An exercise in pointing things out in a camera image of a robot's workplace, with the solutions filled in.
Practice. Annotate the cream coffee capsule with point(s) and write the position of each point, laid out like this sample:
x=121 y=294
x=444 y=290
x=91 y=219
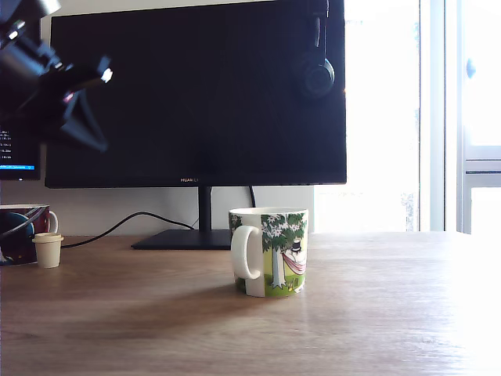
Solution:
x=47 y=252

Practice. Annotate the dark screen with text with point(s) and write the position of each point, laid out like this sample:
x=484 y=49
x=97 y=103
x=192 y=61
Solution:
x=19 y=156

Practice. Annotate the dark red printed mug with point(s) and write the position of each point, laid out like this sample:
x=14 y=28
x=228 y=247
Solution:
x=19 y=235

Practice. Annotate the large black monitor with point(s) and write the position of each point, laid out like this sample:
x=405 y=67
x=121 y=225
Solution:
x=215 y=98

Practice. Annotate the black monitor stand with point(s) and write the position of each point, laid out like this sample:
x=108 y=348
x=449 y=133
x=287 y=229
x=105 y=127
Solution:
x=204 y=219

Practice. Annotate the white mug with tree print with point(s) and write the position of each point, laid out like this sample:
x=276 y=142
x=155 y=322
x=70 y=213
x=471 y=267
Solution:
x=282 y=243

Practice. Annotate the black headphones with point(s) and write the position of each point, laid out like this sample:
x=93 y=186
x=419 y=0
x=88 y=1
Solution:
x=317 y=78

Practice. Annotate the small blue window knob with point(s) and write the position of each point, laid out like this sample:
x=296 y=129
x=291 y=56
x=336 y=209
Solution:
x=470 y=67

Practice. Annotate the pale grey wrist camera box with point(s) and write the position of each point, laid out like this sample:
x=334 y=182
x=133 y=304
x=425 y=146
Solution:
x=50 y=6

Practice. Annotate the pale window frame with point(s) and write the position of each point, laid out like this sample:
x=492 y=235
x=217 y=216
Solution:
x=436 y=117

